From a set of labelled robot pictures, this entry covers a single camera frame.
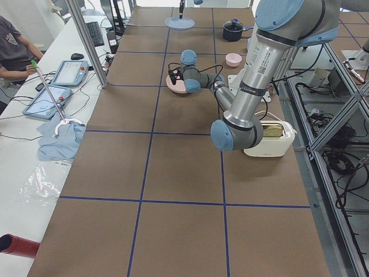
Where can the near teach pendant tablet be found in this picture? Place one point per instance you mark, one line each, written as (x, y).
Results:
(42, 106)

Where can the pink plate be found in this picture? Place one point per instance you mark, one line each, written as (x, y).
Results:
(179, 87)

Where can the aluminium frame post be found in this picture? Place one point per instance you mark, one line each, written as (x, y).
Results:
(85, 37)

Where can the seated person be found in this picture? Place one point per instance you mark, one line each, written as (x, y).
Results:
(17, 54)

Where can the black computer mouse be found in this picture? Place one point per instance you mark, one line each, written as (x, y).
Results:
(76, 56)

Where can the light blue cup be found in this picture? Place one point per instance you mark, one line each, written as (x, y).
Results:
(249, 42)

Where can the light blue cloth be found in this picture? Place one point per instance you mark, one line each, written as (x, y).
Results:
(65, 145)

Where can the black keyboard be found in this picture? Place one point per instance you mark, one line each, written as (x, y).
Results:
(95, 33)

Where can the red cylinder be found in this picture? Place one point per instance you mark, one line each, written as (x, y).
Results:
(18, 246)

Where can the pink bowl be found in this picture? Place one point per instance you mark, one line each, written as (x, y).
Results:
(233, 59)

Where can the blue plate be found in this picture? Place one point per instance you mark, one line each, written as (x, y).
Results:
(179, 24)

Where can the cream toaster with bread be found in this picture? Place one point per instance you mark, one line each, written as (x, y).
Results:
(278, 136)

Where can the grabber stick with green tip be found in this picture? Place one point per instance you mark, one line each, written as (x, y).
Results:
(64, 121)

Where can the dark blue pot with lid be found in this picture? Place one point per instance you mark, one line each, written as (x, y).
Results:
(233, 30)

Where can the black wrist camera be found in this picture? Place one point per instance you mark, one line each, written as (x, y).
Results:
(171, 71)

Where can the teach pendant tablet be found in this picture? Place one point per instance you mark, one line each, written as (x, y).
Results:
(70, 73)
(42, 106)

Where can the far teach pendant tablet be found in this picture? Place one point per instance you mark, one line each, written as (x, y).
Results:
(70, 73)

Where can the clear plastic bag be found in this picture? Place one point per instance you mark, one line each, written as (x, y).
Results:
(44, 185)

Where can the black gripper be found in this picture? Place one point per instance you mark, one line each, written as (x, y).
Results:
(181, 8)
(173, 77)

